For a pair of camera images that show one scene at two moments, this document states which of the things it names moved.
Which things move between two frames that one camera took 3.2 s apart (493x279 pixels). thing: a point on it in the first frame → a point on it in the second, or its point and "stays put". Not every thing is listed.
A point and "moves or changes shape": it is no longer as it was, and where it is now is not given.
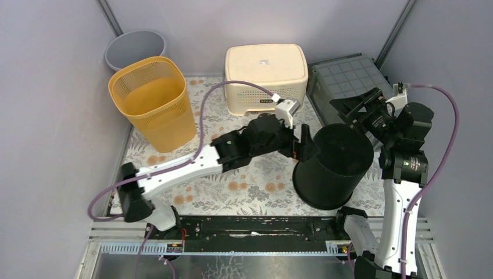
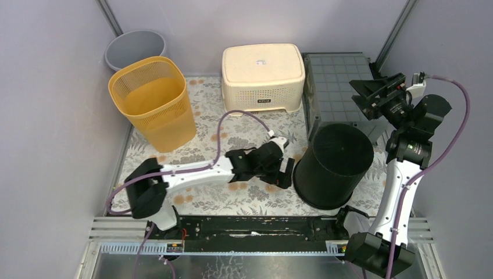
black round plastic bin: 328,180 stays put
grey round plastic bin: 132,46 stays put
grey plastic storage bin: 340,77 moves or changes shape
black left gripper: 302,140 → 279,169
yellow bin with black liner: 154,89 stays put
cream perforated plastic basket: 282,68 stays put
